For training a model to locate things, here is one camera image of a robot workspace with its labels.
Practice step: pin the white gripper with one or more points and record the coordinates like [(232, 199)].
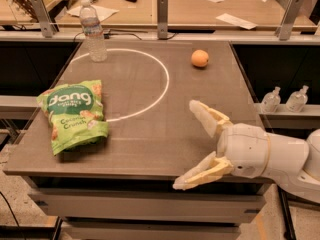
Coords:
[(246, 150)]

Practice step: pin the green rice chip bag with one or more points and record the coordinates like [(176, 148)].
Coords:
[(75, 113)]

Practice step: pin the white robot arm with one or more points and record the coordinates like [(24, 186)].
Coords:
[(294, 164)]

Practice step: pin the left sanitizer pump bottle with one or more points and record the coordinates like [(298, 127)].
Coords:
[(271, 101)]

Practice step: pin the sanitizer pump bottle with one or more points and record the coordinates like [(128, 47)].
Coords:
[(297, 100), (271, 101)]

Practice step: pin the orange fruit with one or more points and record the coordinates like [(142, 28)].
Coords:
[(199, 58)]

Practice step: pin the right sanitizer pump bottle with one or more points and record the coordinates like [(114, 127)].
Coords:
[(297, 100)]

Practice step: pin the white paper sheet right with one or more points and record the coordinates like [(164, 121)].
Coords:
[(236, 21)]

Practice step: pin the white paper sheet left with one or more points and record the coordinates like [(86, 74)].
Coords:
[(103, 13)]

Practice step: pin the clear plastic water bottle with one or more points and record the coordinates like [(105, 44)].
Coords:
[(93, 31)]

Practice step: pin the middle metal bracket post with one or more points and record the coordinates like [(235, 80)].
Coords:
[(162, 19)]

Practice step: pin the metal bracket post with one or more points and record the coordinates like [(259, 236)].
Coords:
[(283, 32), (46, 25), (162, 19)]

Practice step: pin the right metal bracket post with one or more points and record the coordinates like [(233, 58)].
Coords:
[(283, 32)]

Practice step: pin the left metal bracket post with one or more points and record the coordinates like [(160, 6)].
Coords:
[(46, 25)]

